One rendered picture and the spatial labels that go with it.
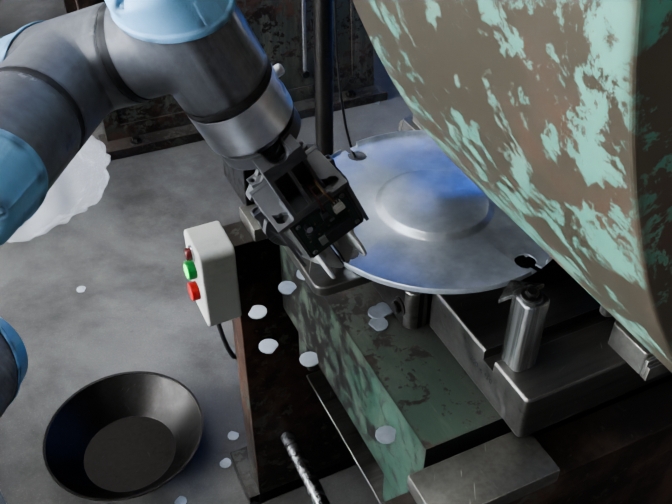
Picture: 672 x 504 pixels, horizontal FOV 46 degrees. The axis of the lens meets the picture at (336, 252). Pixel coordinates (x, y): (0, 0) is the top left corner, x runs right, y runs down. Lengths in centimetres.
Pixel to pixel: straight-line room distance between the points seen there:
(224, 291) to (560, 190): 88
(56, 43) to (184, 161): 181
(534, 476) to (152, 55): 53
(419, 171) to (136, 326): 110
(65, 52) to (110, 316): 138
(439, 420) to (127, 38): 49
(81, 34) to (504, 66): 40
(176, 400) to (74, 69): 116
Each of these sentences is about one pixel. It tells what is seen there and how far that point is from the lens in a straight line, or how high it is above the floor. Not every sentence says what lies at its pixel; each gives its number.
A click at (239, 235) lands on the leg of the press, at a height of 62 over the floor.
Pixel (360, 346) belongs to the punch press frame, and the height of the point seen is 64.
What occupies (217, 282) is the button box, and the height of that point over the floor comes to 58.
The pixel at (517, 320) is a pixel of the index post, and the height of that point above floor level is 77.
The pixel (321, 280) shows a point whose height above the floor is 78.
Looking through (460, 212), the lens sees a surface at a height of 79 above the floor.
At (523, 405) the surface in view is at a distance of 81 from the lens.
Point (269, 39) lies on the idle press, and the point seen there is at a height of 25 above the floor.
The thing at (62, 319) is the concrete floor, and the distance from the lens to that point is 195.
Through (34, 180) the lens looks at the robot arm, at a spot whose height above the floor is 103.
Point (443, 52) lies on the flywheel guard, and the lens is 28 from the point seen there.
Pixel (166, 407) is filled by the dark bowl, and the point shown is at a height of 3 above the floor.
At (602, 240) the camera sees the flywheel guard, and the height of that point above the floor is 115.
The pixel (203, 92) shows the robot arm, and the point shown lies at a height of 103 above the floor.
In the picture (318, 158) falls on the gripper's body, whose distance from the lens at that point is 68.
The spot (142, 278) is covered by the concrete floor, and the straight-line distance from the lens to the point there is 200.
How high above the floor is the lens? 131
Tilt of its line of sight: 40 degrees down
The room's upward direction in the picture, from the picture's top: straight up
